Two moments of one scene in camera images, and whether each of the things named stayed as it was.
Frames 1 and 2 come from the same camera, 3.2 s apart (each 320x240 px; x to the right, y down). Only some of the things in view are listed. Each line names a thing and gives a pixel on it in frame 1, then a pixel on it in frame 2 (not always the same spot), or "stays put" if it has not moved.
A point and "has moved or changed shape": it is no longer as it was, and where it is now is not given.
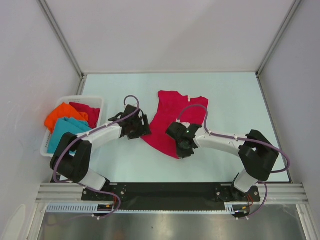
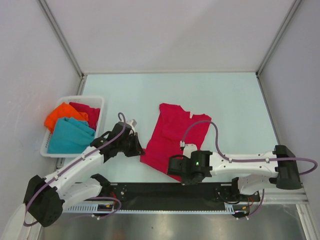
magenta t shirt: x=169 y=104 has moved or changed shape
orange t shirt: x=63 y=110 stays put
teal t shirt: x=63 y=125 stays put
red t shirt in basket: x=93 y=113 stays put
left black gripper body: x=138 y=129 to x=129 y=146
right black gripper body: x=182 y=150 to x=185 y=179
